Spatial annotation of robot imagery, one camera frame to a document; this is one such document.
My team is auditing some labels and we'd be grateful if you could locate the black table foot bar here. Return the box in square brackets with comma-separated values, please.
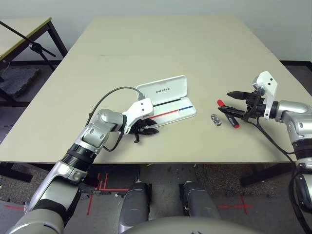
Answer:
[240, 162, 297, 188]

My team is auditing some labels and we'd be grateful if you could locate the beige side table black frame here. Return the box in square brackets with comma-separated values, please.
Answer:
[0, 16, 68, 107]

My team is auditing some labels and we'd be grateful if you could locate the white plastic pencil case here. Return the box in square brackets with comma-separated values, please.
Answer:
[135, 75, 197, 129]

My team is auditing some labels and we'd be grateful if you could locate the red floor tape cross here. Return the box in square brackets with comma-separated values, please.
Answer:
[217, 195, 254, 215]

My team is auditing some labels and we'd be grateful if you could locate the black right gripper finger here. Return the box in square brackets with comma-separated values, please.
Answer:
[218, 106, 244, 117]
[226, 91, 248, 100]

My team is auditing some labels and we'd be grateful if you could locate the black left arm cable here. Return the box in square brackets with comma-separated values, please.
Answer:
[88, 85, 145, 152]

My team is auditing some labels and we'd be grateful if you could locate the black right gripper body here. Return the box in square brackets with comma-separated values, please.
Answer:
[242, 90, 266, 121]

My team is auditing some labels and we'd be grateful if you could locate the red and black marker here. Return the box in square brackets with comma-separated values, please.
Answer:
[217, 99, 240, 129]

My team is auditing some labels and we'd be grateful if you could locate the black tripod stand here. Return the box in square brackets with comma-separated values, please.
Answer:
[0, 20, 56, 71]

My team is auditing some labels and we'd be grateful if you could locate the small silver binder clip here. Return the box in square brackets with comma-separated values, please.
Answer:
[211, 113, 222, 127]

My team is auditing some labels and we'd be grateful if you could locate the black foam mat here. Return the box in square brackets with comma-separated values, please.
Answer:
[0, 68, 41, 98]

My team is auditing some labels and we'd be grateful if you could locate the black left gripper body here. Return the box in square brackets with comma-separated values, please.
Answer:
[129, 118, 149, 144]

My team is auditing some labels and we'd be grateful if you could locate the black metal floor bar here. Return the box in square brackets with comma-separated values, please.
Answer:
[0, 162, 34, 183]

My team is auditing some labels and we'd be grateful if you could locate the grey robot left leg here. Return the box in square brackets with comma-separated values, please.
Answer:
[118, 181, 152, 232]

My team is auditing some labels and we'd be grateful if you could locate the grey robot torso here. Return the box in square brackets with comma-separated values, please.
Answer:
[117, 216, 268, 234]

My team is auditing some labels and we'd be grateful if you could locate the short red floor tape strip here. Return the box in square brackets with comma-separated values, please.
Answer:
[4, 204, 25, 211]

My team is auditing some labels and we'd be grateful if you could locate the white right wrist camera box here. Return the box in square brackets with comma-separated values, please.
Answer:
[252, 70, 278, 120]

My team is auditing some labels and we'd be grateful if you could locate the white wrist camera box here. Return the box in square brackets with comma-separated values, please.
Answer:
[121, 97, 155, 135]
[252, 70, 278, 120]

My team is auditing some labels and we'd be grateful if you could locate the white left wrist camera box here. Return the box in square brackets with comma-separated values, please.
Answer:
[121, 97, 155, 135]

